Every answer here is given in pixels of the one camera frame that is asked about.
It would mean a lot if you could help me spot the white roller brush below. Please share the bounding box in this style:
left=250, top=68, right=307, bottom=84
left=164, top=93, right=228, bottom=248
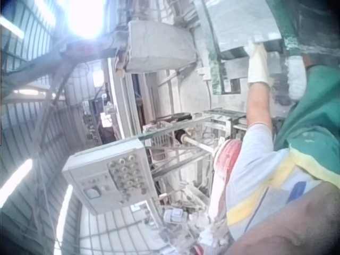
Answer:
left=285, top=55, right=307, bottom=102

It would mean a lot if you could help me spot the metal roller conveyor frame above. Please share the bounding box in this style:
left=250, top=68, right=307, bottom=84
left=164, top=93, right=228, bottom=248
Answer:
left=142, top=107, right=251, bottom=160

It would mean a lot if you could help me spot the grey machine blade housing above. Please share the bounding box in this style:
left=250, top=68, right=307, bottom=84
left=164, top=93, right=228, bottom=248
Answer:
left=124, top=20, right=199, bottom=74

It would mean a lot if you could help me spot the grey electric motor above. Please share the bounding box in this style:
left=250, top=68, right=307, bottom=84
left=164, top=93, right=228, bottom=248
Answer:
left=161, top=208, right=187, bottom=227

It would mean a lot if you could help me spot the green machine frame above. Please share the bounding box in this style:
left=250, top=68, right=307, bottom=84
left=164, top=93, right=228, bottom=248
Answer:
left=265, top=0, right=340, bottom=57

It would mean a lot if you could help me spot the person's left hand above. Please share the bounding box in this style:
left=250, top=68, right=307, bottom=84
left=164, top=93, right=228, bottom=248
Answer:
left=244, top=41, right=269, bottom=86

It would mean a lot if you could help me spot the grey control panel box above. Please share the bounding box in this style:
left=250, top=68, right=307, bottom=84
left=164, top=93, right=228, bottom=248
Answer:
left=62, top=137, right=158, bottom=216

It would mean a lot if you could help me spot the white drive shaft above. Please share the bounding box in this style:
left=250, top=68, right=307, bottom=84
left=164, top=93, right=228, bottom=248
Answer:
left=180, top=134, right=216, bottom=155

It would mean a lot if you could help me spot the rusty steel pipe beam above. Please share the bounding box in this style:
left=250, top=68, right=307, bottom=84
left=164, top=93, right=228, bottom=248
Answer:
left=0, top=33, right=129, bottom=90

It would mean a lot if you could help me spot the grey stone slab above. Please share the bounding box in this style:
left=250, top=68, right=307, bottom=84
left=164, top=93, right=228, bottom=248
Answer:
left=195, top=0, right=283, bottom=55

